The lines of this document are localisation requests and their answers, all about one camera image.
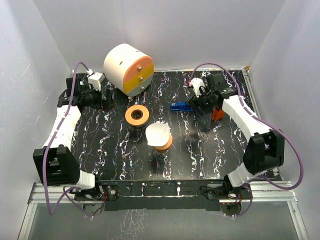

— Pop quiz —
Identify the white paper coffee filter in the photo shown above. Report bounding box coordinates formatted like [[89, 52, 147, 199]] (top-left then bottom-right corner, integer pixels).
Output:
[[145, 122, 170, 147]]

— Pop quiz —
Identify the white round drawer cabinet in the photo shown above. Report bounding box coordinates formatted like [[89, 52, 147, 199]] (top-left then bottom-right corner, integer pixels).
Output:
[[103, 43, 154, 97]]

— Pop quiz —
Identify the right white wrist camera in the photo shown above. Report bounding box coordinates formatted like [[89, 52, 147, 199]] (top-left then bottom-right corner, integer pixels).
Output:
[[188, 77, 208, 98]]

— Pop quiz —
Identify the purple cable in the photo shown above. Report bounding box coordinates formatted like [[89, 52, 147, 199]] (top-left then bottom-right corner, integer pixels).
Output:
[[42, 61, 92, 216], [187, 62, 305, 190]]

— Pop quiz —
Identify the dark glass dripper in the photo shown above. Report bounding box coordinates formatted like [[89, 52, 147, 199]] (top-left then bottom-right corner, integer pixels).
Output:
[[195, 112, 212, 134]]

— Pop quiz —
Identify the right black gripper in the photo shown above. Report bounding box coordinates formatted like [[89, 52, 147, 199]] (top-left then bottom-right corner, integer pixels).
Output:
[[188, 86, 217, 119]]

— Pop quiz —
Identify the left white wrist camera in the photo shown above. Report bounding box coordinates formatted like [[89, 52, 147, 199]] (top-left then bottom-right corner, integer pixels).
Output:
[[88, 72, 105, 92]]

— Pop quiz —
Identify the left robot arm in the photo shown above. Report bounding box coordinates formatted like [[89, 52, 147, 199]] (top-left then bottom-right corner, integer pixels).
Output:
[[32, 72, 115, 200]]

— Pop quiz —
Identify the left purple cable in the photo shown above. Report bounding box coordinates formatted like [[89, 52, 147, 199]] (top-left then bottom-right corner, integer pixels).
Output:
[[42, 61, 92, 216]]

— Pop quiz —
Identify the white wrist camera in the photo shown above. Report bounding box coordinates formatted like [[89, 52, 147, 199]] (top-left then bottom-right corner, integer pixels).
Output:
[[188, 77, 208, 98], [88, 72, 105, 92]]

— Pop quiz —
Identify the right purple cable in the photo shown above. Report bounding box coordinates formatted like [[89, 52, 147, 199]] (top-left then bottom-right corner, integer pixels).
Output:
[[187, 62, 305, 190]]

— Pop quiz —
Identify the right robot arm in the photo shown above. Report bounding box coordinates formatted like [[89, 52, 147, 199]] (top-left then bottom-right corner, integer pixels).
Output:
[[188, 73, 285, 199]]

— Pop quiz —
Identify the glass carafe with brown band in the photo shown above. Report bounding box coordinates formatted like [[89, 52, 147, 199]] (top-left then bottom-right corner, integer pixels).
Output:
[[152, 149, 171, 163]]

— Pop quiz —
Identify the coffee filter packet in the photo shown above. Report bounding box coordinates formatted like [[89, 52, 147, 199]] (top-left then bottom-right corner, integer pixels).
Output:
[[211, 106, 225, 122]]

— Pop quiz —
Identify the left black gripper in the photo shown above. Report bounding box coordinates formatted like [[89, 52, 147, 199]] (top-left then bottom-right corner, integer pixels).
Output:
[[81, 83, 116, 112]]

